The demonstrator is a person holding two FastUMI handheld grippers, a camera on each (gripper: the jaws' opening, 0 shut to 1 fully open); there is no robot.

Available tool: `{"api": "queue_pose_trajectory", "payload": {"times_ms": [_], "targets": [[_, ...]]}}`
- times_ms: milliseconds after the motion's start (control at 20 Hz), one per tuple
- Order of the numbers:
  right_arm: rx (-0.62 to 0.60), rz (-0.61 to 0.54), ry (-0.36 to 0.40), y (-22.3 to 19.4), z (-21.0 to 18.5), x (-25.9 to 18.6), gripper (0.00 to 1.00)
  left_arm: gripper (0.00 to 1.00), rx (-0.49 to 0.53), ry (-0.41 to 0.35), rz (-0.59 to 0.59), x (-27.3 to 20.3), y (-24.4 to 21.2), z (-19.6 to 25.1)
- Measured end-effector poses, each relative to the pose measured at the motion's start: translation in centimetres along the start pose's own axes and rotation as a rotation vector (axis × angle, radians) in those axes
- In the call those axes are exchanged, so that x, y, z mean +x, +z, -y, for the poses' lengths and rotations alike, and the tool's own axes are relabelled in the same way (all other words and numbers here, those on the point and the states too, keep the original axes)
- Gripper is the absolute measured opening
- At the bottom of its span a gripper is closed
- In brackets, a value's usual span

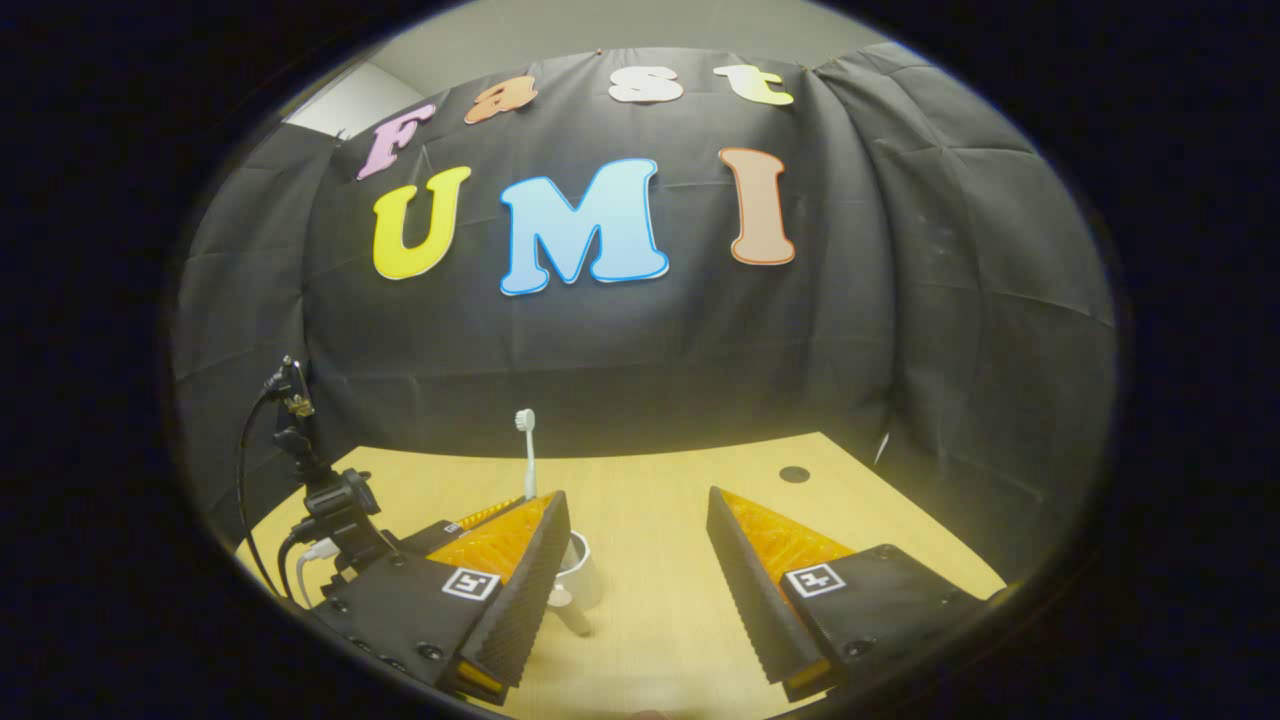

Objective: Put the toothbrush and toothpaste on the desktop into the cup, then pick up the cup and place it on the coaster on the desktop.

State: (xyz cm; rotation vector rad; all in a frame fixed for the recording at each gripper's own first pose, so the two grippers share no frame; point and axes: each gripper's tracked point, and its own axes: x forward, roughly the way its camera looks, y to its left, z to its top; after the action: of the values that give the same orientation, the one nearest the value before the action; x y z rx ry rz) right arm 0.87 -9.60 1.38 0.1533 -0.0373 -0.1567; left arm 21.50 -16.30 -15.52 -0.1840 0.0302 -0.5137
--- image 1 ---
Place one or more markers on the light wooden desktop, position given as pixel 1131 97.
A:
pixel 650 520

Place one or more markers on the black backdrop cloth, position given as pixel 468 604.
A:
pixel 650 350

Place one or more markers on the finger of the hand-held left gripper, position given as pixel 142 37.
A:
pixel 425 538

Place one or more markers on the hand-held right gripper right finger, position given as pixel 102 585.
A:
pixel 750 600

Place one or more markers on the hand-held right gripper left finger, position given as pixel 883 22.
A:
pixel 530 600

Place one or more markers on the pale blue toothbrush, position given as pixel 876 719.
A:
pixel 528 460

